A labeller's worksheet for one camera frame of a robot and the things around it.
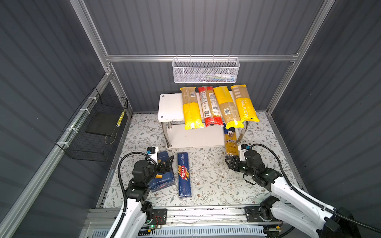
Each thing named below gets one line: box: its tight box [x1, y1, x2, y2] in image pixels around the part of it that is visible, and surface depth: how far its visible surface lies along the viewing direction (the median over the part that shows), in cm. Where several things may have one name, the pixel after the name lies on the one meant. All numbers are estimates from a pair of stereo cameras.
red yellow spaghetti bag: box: [197, 86, 224, 128], surface depth 74 cm
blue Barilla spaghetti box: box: [177, 152, 192, 199], surface depth 85 cm
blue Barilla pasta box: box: [149, 150, 176, 192], surface depth 81 cm
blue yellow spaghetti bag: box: [223, 122, 239, 157], surface depth 95 cm
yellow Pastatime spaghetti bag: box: [230, 84, 261, 123], surface depth 77 cm
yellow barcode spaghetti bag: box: [212, 85, 245, 130], surface depth 74 cm
